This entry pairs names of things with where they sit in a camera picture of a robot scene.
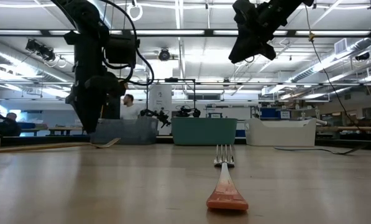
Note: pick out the white pillar sign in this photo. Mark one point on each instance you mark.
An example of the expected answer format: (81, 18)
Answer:
(160, 96)

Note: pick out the person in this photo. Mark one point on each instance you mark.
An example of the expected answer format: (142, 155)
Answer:
(130, 110)
(6, 126)

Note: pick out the white plastic bin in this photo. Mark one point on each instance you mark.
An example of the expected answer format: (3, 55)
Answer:
(281, 133)

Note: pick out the black overhead camera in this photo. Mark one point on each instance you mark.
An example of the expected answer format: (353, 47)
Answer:
(164, 54)

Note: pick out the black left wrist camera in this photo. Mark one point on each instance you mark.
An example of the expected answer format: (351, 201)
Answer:
(121, 49)

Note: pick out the black background robot arms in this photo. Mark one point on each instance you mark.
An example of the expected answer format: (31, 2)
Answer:
(172, 113)

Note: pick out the silver ventilation duct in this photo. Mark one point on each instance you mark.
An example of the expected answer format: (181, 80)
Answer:
(26, 62)

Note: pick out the teal plastic bin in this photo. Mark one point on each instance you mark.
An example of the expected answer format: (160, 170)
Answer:
(204, 130)

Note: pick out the black overhead frame bar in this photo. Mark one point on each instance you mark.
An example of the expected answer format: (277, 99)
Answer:
(172, 32)

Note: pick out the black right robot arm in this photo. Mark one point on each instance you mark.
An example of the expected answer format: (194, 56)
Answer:
(292, 11)

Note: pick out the black ceiling-mounted camera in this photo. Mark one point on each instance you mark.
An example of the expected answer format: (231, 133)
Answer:
(40, 49)

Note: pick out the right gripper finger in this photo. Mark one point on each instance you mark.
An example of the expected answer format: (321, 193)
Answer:
(266, 51)
(239, 51)

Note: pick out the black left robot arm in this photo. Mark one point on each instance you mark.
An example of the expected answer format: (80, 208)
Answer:
(79, 15)

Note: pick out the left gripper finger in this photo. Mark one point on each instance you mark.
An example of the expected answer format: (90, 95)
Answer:
(84, 115)
(98, 112)

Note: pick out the grey plastic bin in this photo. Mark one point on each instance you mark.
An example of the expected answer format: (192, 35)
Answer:
(126, 132)

